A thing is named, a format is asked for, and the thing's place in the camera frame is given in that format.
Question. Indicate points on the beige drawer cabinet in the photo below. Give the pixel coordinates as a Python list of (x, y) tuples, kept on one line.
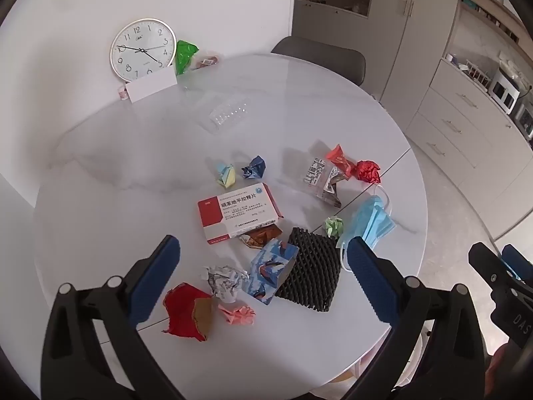
[(466, 133)]

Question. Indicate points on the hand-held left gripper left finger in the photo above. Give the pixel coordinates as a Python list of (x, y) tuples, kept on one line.
[(154, 283)]

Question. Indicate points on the clear plastic blister tray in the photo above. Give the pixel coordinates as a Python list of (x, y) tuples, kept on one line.
[(229, 116)]

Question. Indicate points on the small pink packet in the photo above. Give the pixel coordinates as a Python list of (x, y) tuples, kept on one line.
[(122, 93)]

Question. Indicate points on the green crumpled paper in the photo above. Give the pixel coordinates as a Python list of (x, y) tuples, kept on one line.
[(334, 227)]

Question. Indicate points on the white microwave oven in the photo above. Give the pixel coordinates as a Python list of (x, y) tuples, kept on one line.
[(506, 87)]

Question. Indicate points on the white paper card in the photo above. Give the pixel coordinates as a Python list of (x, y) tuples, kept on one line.
[(150, 85)]

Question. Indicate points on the orange red candy wrapper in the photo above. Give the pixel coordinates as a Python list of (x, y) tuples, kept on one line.
[(339, 158)]

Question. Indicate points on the blue patterned paper box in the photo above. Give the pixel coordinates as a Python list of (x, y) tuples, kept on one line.
[(270, 271)]

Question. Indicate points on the tall beige cabinet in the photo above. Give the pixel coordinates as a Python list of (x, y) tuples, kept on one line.
[(416, 29)]

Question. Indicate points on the pink crumpled paper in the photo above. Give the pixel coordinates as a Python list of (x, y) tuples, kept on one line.
[(237, 314)]

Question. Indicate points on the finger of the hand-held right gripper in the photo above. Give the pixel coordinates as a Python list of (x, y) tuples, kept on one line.
[(518, 264), (487, 268)]

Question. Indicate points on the dark blue crumpled paper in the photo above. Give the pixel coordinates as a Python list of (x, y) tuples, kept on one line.
[(255, 167)]

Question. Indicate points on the black foam net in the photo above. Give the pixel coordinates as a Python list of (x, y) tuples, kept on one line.
[(312, 275)]

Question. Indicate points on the crumpled white newspaper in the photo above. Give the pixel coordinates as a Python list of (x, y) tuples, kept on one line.
[(225, 281)]

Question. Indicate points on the person's right hand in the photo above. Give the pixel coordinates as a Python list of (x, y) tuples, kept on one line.
[(501, 364)]

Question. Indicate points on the dark silver snack wrapper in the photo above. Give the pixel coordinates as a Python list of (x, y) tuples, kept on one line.
[(331, 195)]

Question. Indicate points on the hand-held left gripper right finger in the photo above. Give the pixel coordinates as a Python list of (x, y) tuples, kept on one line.
[(370, 279)]

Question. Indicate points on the brown crumpled wrapper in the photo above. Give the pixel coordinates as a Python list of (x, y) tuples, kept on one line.
[(262, 236)]

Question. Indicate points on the clear printed plastic packet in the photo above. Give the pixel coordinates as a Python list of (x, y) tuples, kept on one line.
[(316, 171)]

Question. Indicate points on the grey chair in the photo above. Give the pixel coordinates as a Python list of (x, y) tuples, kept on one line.
[(320, 58)]

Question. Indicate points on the small red white snack packet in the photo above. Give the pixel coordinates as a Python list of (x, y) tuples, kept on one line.
[(208, 61)]

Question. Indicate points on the green plastic wrapper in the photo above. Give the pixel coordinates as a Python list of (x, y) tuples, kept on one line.
[(185, 56)]

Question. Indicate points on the yellow blue crumpled paper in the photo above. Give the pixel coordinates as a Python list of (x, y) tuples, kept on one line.
[(226, 177)]

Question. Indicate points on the red white medicine box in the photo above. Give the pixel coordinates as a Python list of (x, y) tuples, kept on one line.
[(237, 212)]

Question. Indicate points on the red brown paper wrapper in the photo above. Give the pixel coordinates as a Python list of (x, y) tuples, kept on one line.
[(183, 308)]

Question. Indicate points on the blue face mask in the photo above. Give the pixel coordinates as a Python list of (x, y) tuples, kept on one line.
[(374, 221)]

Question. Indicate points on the round white wall clock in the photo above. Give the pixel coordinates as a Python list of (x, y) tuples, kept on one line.
[(141, 46)]

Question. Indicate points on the red crumpled paper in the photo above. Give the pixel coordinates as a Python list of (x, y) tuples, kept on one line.
[(367, 171)]

